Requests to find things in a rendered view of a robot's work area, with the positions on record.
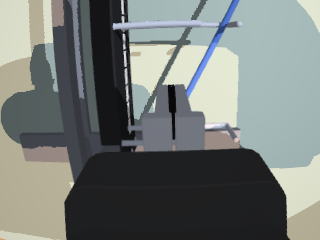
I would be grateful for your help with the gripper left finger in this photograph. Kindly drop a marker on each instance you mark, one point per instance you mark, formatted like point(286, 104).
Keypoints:
point(157, 127)

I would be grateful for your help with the blue cable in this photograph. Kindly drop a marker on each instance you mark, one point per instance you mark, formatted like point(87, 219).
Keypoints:
point(211, 47)

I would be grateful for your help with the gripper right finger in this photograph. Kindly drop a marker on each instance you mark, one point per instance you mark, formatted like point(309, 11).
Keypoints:
point(188, 126)

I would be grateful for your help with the black network patch panel rack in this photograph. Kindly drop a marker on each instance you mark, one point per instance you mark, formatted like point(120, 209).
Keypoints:
point(113, 87)

